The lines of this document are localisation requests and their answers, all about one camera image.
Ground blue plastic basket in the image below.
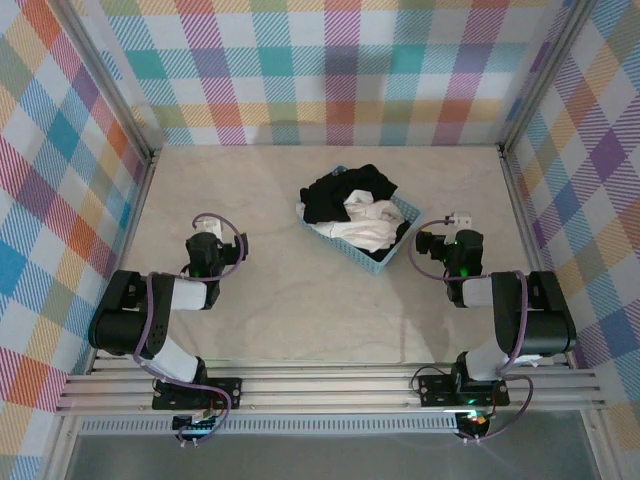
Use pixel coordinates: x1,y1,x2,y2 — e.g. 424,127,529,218
298,164,426,275

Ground black t-shirt with floral print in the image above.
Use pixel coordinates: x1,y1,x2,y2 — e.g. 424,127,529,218
299,163,409,264

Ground white crumpled t-shirt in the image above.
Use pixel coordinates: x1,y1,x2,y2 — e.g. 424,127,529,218
294,188,406,254

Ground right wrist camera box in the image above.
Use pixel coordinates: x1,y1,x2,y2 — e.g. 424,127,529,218
443,212,474,232

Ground aluminium side rail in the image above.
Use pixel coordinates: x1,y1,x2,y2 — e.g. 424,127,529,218
498,143,576,370
87,147,161,375

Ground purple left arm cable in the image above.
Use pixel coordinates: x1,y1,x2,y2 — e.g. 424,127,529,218
132,212,250,444

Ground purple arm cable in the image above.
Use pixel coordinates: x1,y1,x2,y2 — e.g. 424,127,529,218
132,212,250,444
408,219,535,444

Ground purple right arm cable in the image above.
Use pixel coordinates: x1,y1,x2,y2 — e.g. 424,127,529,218
408,219,535,444

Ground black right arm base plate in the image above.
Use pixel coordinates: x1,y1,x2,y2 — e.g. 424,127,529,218
417,374,511,407

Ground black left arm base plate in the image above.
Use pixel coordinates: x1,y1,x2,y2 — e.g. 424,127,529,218
152,377,244,411

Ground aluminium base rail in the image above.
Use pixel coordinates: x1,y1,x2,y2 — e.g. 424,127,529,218
54,367,601,416

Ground aluminium frame post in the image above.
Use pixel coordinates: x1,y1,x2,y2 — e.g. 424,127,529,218
498,0,604,154
47,0,159,159

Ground slotted grey cable duct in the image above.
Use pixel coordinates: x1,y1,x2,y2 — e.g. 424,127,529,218
79,418,461,435

